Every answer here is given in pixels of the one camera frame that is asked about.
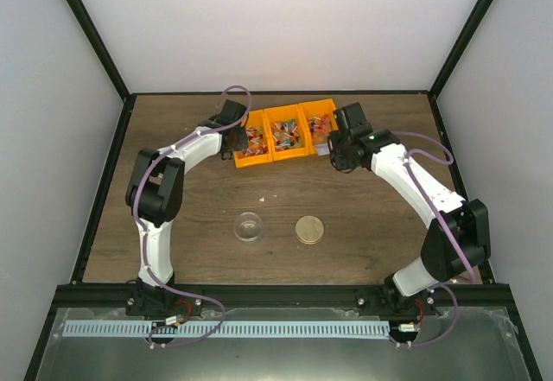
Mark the white slotted plastic scoop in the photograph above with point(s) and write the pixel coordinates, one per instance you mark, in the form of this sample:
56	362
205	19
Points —
322	149

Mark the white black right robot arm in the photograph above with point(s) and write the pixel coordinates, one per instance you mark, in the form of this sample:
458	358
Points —
458	237

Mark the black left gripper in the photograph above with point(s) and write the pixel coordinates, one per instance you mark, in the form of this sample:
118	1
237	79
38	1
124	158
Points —
242	142

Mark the clear glass jar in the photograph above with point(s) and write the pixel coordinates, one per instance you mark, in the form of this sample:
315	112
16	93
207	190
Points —
248	227

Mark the light blue slotted cable duct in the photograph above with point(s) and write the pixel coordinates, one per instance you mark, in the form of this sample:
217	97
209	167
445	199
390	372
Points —
378	330

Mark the orange bin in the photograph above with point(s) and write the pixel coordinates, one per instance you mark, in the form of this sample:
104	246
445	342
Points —
258	135
319	117
288	132

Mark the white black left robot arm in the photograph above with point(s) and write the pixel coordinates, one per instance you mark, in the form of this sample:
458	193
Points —
155	193

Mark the gold round jar lid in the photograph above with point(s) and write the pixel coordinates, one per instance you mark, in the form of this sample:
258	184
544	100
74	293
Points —
309	229

